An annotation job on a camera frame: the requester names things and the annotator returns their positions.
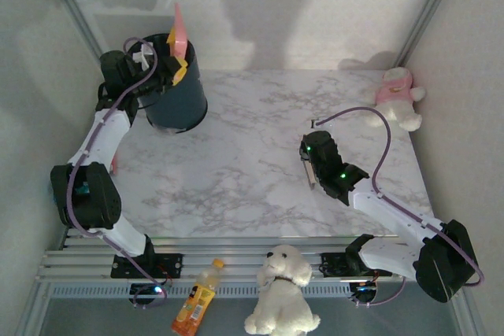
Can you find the aluminium frame base rails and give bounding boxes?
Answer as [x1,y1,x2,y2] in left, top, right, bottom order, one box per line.
[35,236,468,284]

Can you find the perforated grey cable tray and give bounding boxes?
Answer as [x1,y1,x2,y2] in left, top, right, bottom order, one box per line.
[49,284,358,300]

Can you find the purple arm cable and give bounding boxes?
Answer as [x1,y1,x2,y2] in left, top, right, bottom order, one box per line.
[66,36,169,309]
[316,106,484,308]

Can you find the pink dustpan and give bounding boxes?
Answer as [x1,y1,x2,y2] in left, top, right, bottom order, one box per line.
[172,2,189,60]

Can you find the black controller board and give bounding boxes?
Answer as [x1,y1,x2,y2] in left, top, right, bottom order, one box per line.
[348,280,379,309]
[128,281,172,310]

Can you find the dark blue-grey waste bin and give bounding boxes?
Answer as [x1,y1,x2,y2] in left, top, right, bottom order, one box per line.
[135,32,209,135]

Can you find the aluminium frame post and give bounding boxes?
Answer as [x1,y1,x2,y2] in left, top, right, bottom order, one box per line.
[37,0,117,81]
[395,0,468,68]

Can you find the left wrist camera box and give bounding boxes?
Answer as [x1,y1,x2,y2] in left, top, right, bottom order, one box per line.
[131,45,155,70]

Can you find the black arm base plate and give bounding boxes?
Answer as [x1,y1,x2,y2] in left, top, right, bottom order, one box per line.
[320,252,394,279]
[110,252,185,279]

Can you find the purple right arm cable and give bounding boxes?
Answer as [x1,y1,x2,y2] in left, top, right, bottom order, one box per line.
[316,106,484,308]

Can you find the white plush dog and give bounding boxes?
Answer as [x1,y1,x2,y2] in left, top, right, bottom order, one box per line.
[243,244,322,336]

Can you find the orange juice bottle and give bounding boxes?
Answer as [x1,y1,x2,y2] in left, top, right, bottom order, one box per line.
[171,257,225,335]

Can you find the white plush in pink dress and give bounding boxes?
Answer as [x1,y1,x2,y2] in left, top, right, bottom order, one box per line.
[361,67,428,132]

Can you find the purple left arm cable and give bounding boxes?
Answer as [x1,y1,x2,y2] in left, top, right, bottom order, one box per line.
[66,36,169,309]

